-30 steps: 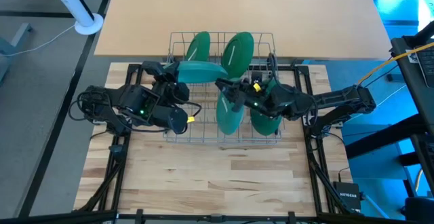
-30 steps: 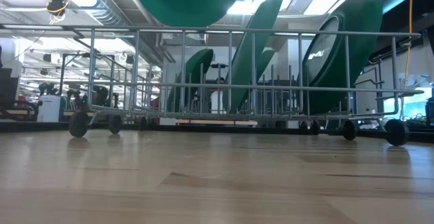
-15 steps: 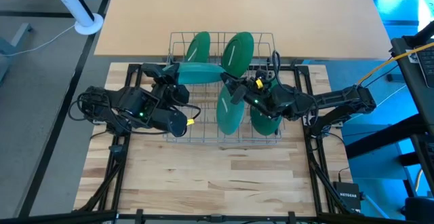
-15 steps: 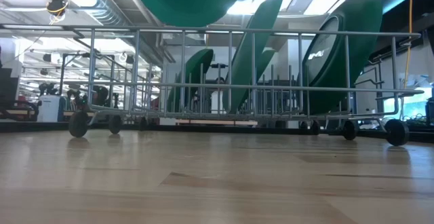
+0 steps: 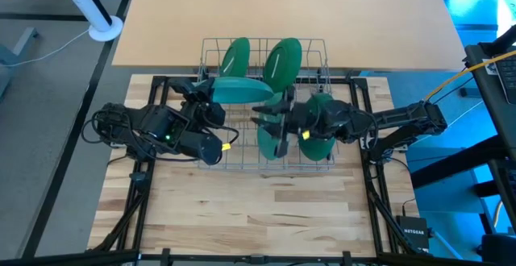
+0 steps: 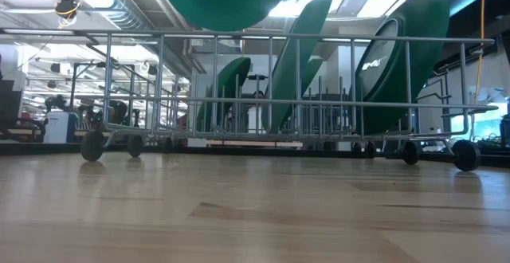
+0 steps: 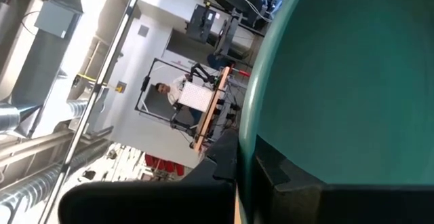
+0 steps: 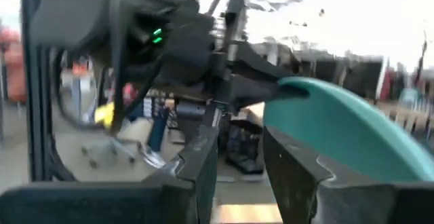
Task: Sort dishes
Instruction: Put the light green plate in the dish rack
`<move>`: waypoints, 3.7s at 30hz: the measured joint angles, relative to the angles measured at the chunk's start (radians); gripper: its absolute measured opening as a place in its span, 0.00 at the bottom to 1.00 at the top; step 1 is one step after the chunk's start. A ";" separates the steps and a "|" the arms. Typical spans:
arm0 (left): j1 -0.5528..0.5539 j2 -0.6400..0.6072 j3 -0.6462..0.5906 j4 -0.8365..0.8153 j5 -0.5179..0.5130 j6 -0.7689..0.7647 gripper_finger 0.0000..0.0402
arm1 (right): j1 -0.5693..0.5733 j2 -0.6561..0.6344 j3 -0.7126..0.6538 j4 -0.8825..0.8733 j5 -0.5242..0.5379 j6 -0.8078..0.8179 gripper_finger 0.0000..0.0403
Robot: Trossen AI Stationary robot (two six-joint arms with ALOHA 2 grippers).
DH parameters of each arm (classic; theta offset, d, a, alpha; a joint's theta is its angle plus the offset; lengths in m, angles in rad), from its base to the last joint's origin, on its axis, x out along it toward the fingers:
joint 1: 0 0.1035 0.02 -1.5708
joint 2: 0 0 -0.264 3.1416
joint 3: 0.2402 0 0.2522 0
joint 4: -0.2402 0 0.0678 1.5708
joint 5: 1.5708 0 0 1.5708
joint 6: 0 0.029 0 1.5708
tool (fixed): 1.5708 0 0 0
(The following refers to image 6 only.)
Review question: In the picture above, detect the silver ventilation duct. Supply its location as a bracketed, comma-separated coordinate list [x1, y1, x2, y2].
[63, 0, 208, 77]

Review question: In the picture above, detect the grey wire dish rack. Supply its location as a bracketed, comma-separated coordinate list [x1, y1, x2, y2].
[0, 27, 500, 173]

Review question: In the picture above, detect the bright monitor screen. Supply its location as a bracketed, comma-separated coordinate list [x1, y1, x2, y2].
[449, 102, 509, 140]

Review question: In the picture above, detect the green round plate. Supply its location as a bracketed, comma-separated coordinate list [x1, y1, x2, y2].
[262, 0, 335, 135]
[195, 57, 252, 133]
[352, 0, 451, 136]
[300, 57, 326, 96]
[157, 0, 292, 33]

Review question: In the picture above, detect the black box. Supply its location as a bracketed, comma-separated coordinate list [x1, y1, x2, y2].
[0, 79, 23, 131]

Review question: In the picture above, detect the black aluminium frame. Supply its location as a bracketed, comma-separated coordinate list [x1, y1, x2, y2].
[0, 142, 510, 168]

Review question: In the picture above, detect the black ceiling device yellow cable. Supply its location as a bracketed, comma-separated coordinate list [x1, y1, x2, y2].
[53, 0, 83, 29]

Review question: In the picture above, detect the white box appliance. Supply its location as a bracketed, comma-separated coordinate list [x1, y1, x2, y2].
[42, 110, 73, 144]

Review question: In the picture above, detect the light wooden desk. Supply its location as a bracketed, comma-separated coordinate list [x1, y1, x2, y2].
[206, 139, 304, 149]

